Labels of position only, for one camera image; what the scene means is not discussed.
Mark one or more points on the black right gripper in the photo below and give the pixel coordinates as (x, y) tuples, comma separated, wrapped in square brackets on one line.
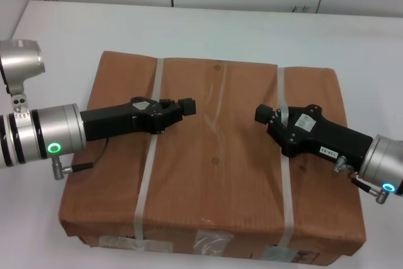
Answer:
[(333, 141)]

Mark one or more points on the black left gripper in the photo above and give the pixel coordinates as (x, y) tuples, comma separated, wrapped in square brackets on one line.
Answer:
[(110, 121)]

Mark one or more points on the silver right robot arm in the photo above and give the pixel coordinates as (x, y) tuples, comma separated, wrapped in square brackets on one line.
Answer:
[(384, 162)]

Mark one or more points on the brown cardboard box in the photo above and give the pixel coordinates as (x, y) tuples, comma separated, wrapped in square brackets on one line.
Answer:
[(217, 187)]

